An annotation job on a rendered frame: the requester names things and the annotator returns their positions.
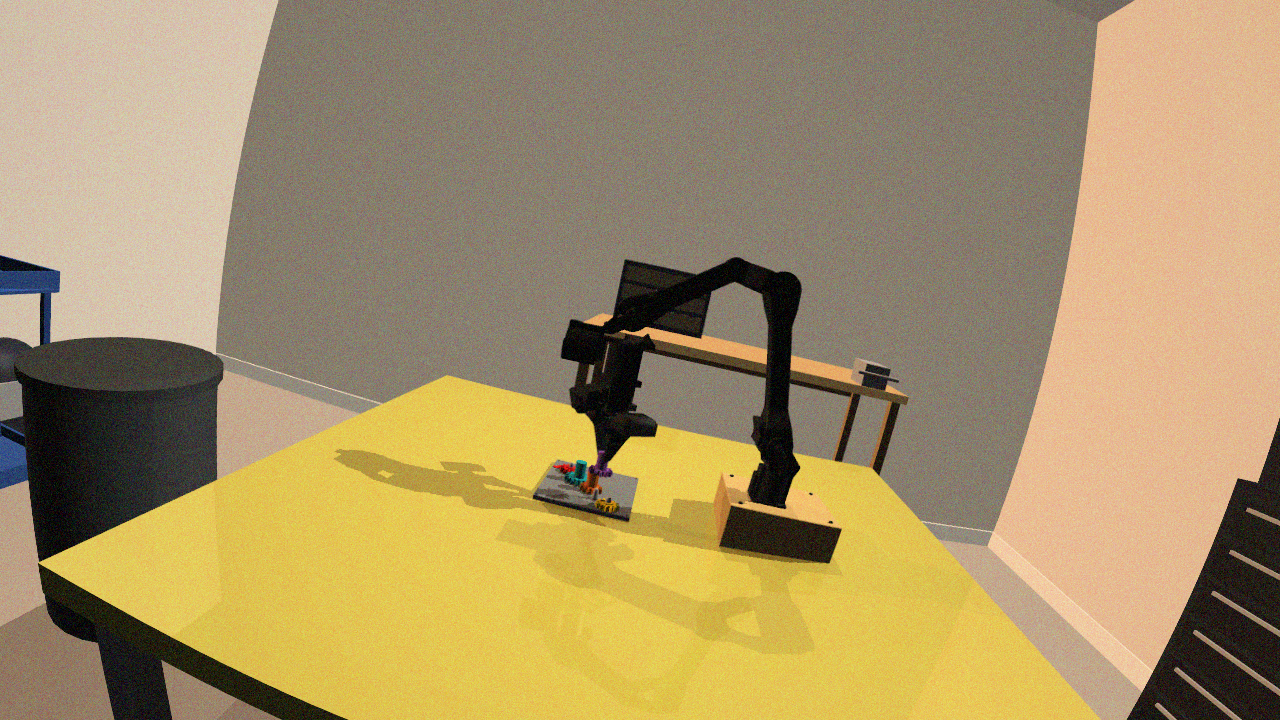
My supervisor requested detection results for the teal gear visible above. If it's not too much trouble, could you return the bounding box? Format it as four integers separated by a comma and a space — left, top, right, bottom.
564, 460, 588, 486

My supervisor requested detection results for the orange gear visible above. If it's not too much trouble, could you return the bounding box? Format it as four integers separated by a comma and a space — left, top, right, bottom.
580, 471, 602, 495

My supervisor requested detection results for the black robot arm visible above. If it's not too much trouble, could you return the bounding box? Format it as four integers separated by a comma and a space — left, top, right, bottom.
561, 258, 803, 509

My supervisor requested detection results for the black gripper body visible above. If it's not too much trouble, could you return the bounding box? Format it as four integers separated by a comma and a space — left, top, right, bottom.
589, 368, 658, 437

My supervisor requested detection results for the purple gear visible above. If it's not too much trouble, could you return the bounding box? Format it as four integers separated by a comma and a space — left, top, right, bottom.
588, 451, 613, 478

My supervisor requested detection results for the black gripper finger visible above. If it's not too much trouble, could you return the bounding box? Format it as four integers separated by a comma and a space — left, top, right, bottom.
602, 423, 630, 461
585, 413, 613, 454

